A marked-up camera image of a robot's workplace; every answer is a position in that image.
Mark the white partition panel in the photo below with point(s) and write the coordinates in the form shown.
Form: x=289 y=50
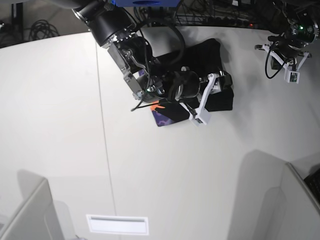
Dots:
x=296 y=213
x=36 y=218

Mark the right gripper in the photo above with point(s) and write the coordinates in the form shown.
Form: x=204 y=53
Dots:
x=186 y=84

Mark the white paper label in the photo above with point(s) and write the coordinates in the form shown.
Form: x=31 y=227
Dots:
x=118 y=225

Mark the power strip with red light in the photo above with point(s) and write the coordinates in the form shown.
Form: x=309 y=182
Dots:
x=229 y=22

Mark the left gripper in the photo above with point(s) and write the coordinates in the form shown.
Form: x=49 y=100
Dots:
x=288 y=41

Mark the black keyboard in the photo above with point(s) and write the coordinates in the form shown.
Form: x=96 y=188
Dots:
x=313 y=183

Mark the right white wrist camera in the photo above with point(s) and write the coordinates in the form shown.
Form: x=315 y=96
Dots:
x=200 y=115

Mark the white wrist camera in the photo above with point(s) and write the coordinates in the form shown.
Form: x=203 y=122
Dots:
x=290 y=67
x=200 y=115

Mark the left white partition panel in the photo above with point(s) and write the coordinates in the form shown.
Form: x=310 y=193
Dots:
x=36 y=218

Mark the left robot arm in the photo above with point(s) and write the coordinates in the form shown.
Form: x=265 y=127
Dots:
x=298 y=11

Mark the right white partition panel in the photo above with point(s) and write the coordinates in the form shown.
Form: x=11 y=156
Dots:
x=296 y=213

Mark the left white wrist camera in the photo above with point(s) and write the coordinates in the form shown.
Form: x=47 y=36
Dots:
x=290 y=67

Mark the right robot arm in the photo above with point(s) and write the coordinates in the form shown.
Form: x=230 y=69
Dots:
x=115 y=29

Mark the blue plastic bin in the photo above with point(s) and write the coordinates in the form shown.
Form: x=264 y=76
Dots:
x=146 y=3

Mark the black T-shirt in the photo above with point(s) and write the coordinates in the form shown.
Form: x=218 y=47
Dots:
x=203 y=58

